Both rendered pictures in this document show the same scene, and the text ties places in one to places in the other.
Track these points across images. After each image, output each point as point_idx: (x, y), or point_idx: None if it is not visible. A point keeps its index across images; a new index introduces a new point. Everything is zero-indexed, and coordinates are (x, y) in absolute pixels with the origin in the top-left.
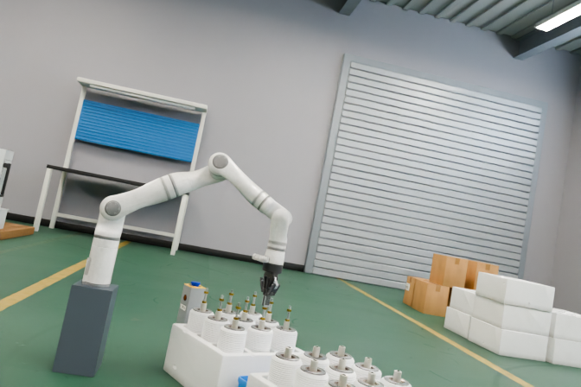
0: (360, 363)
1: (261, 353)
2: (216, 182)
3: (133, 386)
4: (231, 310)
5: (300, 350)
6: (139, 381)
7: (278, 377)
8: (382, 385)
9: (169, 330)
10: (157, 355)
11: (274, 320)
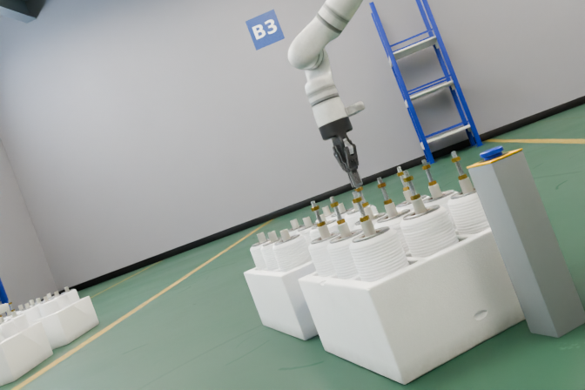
0: (275, 240)
1: None
2: None
3: (577, 259)
4: (414, 215)
5: (307, 278)
6: (579, 266)
7: None
8: (288, 230)
9: None
10: None
11: (334, 239)
